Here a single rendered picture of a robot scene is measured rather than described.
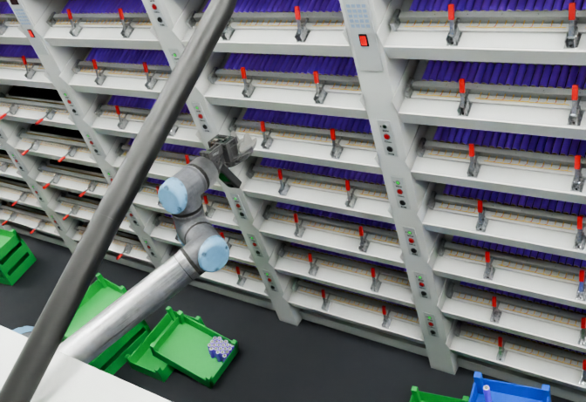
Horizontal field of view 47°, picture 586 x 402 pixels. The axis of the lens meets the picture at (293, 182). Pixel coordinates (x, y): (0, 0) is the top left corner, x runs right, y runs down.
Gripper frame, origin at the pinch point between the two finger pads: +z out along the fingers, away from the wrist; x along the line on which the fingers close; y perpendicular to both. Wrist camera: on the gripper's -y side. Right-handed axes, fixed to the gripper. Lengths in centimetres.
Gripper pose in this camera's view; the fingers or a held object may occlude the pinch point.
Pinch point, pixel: (249, 142)
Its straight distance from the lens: 209.9
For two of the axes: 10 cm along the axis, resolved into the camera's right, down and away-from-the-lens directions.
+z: 5.4, -5.1, 6.6
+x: -8.2, -1.4, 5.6
